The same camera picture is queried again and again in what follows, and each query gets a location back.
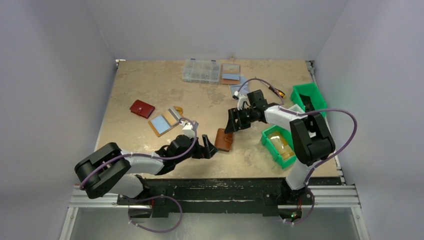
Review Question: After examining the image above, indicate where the brown leather card holder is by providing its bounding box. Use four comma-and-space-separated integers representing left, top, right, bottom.
214, 128, 234, 152

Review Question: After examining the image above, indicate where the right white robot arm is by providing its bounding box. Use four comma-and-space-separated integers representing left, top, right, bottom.
224, 90, 336, 201

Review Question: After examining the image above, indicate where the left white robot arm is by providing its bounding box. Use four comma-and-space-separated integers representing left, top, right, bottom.
74, 134, 218, 199

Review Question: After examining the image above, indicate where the open tan card holder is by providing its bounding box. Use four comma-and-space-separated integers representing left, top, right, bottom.
148, 106, 184, 137

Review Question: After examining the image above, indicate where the blue transparent card sleeve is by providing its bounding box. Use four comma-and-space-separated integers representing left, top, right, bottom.
229, 75, 250, 98

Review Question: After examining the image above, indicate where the green bin with cards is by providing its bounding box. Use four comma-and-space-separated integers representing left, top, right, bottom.
260, 125, 297, 169

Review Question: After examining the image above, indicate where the open brown card holder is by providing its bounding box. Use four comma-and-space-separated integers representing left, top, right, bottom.
220, 63, 241, 85

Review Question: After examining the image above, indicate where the dark red card holder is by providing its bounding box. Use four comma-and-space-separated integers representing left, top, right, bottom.
129, 99, 156, 119

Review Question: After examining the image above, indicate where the yellow black screwdriver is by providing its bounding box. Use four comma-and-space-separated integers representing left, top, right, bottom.
268, 86, 286, 99

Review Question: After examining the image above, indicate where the white small bin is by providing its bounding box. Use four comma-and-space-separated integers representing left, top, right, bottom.
287, 104, 305, 118

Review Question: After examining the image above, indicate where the clear plastic organizer box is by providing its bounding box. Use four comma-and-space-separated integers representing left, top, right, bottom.
182, 58, 222, 85

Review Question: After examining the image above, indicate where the green bin far right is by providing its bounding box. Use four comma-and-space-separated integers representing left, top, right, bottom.
290, 82, 327, 112

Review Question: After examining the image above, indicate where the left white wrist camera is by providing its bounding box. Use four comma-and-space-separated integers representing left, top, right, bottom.
182, 121, 199, 138

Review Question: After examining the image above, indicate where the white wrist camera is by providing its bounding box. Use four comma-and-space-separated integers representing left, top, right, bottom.
182, 121, 199, 138
232, 90, 248, 110

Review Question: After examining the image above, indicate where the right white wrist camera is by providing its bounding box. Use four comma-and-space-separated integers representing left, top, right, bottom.
232, 90, 248, 110

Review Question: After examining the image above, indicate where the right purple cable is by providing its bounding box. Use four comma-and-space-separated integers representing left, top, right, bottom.
233, 77, 359, 227

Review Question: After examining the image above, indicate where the purple cable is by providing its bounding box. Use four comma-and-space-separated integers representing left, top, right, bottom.
233, 77, 359, 227
78, 118, 199, 234

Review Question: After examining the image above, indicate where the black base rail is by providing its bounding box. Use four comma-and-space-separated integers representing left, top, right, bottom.
115, 177, 342, 219

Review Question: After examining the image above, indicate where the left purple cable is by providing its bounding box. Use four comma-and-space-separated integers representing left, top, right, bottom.
78, 118, 199, 234

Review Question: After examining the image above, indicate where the aluminium frame rail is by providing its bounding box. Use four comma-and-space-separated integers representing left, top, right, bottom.
59, 185, 370, 240

